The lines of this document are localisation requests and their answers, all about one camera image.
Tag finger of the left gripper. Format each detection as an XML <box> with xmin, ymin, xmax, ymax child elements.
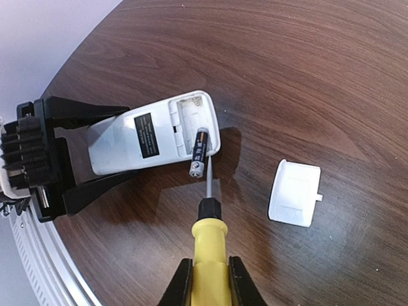
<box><xmin>46</xmin><ymin>96</ymin><xmax>130</xmax><ymax>129</ymax></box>
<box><xmin>62</xmin><ymin>170</ymin><xmax>138</xmax><ymax>215</ymax></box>

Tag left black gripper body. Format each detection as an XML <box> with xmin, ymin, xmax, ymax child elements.
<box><xmin>15</xmin><ymin>97</ymin><xmax>75</xmax><ymax>222</ymax></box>

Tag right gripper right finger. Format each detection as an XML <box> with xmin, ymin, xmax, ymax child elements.
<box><xmin>228</xmin><ymin>256</ymin><xmax>267</xmax><ymax>306</ymax></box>

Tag yellow handled screwdriver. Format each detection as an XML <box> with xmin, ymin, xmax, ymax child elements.
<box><xmin>191</xmin><ymin>158</ymin><xmax>231</xmax><ymax>305</ymax></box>

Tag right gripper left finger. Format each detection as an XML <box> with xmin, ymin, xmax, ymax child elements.
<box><xmin>158</xmin><ymin>258</ymin><xmax>193</xmax><ymax>306</ymax></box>

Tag white battery cover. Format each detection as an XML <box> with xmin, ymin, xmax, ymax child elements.
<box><xmin>268</xmin><ymin>159</ymin><xmax>323</xmax><ymax>228</ymax></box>

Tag white remote control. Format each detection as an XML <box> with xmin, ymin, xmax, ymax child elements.
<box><xmin>87</xmin><ymin>91</ymin><xmax>221</xmax><ymax>175</ymax></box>

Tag front aluminium rail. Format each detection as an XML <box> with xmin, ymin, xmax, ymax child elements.
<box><xmin>8</xmin><ymin>208</ymin><xmax>101</xmax><ymax>305</ymax></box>

